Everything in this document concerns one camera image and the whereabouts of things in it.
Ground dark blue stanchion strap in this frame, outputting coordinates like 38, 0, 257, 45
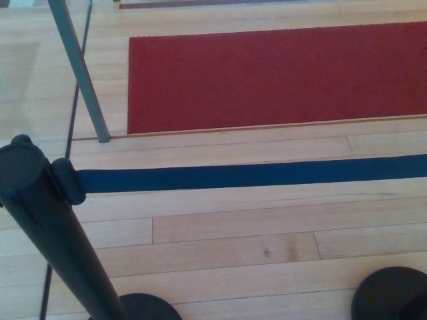
51, 153, 427, 206

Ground black stanchion with receiver slots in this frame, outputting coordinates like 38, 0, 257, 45
0, 133, 183, 320

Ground red carpet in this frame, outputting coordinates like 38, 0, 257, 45
126, 21, 427, 135

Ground clear glass panel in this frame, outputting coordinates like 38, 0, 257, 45
0, 0, 93, 320

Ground grey metal post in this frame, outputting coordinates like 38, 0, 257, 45
47, 0, 111, 145

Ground black stanchion with retractable strap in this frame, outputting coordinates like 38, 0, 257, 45
351, 265, 427, 320

